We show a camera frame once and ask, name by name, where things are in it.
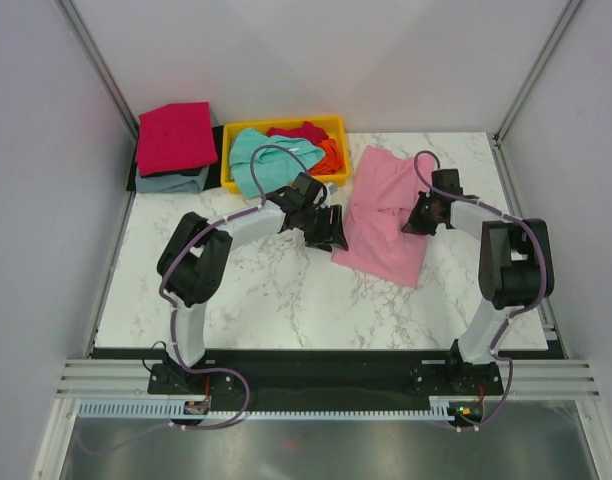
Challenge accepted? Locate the right aluminium frame post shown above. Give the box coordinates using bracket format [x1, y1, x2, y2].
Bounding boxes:
[493, 0, 587, 146]

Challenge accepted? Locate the dark red t shirt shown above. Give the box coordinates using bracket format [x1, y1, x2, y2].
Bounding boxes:
[266, 121, 329, 146]

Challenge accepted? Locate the pink t shirt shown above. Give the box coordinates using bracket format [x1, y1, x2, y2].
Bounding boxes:
[332, 146, 434, 289]

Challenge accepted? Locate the folded black t shirt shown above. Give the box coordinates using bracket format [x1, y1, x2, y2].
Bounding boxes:
[125, 124, 226, 194]

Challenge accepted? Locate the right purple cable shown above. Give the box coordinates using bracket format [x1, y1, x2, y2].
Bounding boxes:
[414, 150, 547, 436]

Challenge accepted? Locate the orange t shirt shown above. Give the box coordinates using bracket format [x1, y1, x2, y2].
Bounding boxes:
[302, 138, 344, 176]

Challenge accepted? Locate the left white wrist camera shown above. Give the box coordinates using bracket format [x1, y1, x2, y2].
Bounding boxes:
[324, 183, 339, 196]

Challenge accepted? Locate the white slotted cable duct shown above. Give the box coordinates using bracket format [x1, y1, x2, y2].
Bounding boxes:
[77, 399, 454, 421]

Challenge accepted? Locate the left aluminium frame post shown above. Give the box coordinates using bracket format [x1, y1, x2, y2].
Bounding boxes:
[55, 0, 138, 140]

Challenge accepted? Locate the yellow plastic bin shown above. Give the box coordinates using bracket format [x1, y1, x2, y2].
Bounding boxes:
[220, 115, 352, 199]

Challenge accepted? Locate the folded grey blue t shirt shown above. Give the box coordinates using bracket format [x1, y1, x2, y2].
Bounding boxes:
[135, 167, 209, 193]

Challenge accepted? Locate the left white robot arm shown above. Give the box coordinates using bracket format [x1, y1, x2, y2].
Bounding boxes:
[148, 173, 348, 394]

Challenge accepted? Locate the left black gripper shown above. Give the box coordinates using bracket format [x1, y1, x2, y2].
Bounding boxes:
[298, 204, 348, 253]

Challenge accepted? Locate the aluminium frame post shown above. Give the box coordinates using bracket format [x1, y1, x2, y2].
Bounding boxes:
[493, 0, 587, 146]
[55, 0, 138, 140]

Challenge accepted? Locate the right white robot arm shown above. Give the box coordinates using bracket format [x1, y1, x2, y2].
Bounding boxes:
[402, 169, 554, 394]

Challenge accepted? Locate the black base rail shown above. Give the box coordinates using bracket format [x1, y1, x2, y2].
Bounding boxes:
[88, 347, 505, 414]

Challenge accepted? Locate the teal t shirt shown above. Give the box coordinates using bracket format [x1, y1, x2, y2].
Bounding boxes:
[229, 127, 308, 199]

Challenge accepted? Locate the folded crimson t shirt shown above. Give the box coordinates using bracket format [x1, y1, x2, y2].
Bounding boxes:
[135, 102, 218, 177]

